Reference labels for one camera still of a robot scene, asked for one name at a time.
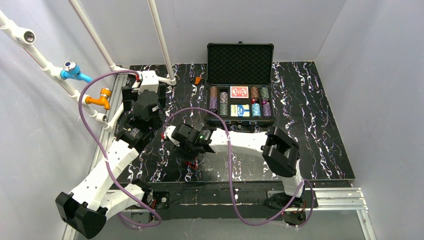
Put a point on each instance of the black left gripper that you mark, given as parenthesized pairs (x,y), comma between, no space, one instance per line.
(129,94)

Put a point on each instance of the grey pink chip stack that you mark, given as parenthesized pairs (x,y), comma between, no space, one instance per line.
(223,98)

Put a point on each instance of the blue card deck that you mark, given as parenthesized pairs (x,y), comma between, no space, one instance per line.
(240,110)

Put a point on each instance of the aluminium rail frame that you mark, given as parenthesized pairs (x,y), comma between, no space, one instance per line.
(327,198)

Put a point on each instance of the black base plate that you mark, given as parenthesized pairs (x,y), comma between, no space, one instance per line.
(214,200)

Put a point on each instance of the light blue chip stack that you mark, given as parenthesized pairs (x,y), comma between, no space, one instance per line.
(256,110)

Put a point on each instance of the black poker case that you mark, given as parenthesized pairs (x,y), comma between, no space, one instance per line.
(239,84)

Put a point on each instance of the orange tap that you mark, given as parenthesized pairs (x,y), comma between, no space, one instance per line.
(103,100)

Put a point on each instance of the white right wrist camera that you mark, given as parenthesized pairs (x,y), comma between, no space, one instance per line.
(168,135)

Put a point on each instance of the red card deck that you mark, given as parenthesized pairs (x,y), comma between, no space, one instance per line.
(239,92)

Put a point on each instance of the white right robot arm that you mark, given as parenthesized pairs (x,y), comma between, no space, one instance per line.
(280,152)

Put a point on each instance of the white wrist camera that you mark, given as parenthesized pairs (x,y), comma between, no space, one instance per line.
(168,135)
(149,81)

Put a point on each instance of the orange black small clip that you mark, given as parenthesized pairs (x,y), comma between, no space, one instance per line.
(196,80)

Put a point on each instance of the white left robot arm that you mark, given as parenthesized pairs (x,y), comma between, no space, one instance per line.
(88,206)

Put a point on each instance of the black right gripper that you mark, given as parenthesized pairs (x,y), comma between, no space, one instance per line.
(187,153)

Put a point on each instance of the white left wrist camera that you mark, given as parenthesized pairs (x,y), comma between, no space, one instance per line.
(149,81)

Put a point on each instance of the green chip stack in case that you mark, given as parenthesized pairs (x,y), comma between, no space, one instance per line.
(264,92)

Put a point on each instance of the blue tap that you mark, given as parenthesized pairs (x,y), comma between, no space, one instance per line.
(71,70)

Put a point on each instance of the red black chip in case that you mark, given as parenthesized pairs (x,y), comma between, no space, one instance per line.
(254,100)

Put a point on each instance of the purple chip stack in case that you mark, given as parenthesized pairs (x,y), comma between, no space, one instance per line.
(267,111)

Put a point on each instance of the dark green chip stack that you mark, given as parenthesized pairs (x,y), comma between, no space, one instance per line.
(223,110)

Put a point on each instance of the brown chip stack in case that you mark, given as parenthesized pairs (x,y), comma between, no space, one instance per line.
(254,92)

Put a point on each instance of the white pvc pipe frame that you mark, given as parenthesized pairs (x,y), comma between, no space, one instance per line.
(25,38)

